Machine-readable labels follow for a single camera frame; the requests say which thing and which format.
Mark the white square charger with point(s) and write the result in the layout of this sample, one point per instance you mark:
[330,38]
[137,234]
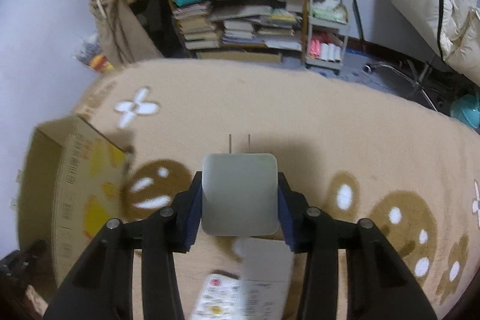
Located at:
[239,193]

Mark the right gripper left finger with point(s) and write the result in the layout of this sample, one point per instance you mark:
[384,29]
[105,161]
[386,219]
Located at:
[100,284]

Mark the plush toy bag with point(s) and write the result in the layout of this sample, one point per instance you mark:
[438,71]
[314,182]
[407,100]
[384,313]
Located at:
[90,53]

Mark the beige hanging trousers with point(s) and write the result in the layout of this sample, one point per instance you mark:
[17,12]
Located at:
[120,34]

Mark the white numbered remote control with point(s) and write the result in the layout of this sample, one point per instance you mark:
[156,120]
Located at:
[217,299]

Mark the cardboard box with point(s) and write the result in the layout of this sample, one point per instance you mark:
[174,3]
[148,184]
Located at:
[70,187]

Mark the patterned tan carpet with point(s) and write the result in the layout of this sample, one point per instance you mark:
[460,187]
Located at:
[352,151]

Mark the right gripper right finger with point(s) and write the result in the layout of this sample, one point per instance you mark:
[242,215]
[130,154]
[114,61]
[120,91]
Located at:
[379,284]

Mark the white small remote control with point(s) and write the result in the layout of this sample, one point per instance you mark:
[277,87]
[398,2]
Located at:
[266,268]

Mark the white rolling cart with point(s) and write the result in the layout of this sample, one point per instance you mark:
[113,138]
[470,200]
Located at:
[328,27]

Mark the stacked books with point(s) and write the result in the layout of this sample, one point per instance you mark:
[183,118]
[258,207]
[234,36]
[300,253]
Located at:
[212,25]

